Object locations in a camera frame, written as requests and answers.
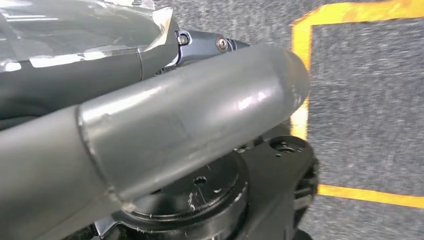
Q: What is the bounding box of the black left robot leg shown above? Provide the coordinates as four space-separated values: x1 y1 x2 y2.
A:
62 130 320 240

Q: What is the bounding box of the yellow floor tape square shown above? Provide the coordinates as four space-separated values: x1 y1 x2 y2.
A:
290 0 424 210

